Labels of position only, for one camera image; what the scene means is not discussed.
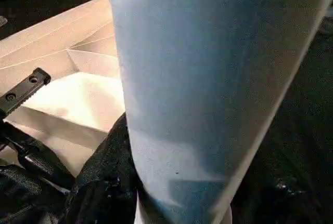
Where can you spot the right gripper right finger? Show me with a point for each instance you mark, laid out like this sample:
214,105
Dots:
283,198

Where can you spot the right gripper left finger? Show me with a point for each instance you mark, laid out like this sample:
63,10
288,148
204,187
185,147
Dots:
104,182

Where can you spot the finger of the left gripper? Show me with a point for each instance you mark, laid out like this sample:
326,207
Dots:
39,161
23,91

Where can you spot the white plastic table top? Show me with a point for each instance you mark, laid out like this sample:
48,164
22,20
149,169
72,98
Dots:
62,99

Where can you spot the white plastic table leg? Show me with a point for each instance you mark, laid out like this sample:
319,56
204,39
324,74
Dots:
208,78

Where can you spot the black work mat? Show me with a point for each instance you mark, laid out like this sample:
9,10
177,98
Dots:
307,120

